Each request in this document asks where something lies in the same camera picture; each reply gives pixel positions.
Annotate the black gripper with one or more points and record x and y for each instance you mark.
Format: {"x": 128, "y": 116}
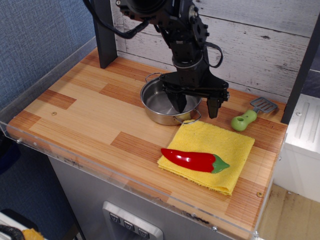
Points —
{"x": 196, "y": 80}

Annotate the red toy chili pepper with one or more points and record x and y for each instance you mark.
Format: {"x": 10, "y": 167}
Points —
{"x": 196, "y": 161}

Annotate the green handled toy spatula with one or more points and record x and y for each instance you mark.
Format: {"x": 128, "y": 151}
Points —
{"x": 260, "y": 104}

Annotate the grey toy fridge cabinet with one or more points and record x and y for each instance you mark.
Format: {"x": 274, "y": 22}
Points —
{"x": 86, "y": 194}

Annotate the dark grey vertical post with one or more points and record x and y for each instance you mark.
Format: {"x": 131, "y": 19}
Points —
{"x": 105, "y": 39}

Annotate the white side cabinet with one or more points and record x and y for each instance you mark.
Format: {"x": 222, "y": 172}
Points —
{"x": 298, "y": 168}

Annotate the yellow folded cloth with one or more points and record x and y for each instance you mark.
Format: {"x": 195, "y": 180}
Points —
{"x": 231, "y": 147}

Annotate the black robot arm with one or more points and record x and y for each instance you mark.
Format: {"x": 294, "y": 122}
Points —
{"x": 182, "y": 29}

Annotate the clear acrylic guard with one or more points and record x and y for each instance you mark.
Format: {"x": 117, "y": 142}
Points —
{"x": 93, "y": 118}

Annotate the silver dispenser panel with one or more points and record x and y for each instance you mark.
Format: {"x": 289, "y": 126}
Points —
{"x": 123, "y": 225}

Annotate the silver steel pot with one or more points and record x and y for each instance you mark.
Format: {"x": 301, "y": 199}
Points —
{"x": 159, "y": 108}

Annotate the dark right vertical post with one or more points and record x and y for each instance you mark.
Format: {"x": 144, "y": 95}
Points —
{"x": 305, "y": 66}

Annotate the yellow object bottom left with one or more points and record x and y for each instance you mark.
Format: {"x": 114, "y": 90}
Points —
{"x": 32, "y": 234}

